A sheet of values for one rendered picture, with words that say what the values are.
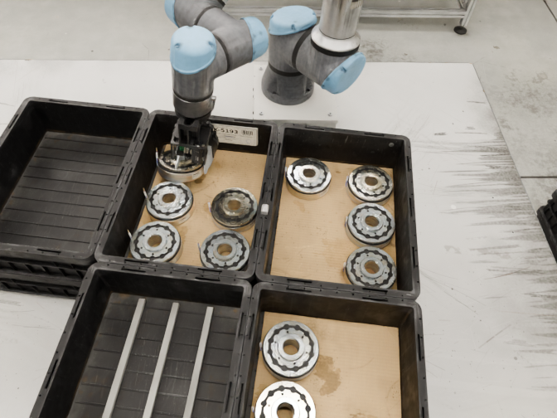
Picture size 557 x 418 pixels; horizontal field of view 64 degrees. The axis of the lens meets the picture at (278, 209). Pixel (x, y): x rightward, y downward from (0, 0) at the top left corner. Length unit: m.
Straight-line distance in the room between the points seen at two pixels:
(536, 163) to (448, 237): 1.40
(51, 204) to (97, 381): 0.42
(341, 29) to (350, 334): 0.64
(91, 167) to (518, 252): 1.07
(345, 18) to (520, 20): 2.55
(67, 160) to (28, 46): 1.99
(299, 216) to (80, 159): 0.55
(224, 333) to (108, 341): 0.21
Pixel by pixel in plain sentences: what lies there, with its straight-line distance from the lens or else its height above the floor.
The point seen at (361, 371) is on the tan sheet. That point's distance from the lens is 0.88.
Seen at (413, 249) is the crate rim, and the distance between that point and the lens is 0.91.
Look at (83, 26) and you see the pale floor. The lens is 3.19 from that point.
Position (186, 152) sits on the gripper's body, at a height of 0.97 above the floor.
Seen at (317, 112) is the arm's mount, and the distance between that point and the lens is 1.27.
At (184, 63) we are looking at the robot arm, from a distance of 0.79.
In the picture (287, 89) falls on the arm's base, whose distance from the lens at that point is 1.25.
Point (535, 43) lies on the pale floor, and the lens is 3.35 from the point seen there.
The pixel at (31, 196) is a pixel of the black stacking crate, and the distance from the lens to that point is 1.16.
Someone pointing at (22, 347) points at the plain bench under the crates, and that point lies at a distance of 1.14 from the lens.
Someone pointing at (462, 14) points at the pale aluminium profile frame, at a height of 0.12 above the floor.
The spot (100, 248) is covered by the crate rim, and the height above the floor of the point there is 0.93.
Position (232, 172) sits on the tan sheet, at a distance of 1.08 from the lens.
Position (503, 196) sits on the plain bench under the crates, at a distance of 1.36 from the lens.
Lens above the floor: 1.67
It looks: 56 degrees down
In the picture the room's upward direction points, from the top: 3 degrees clockwise
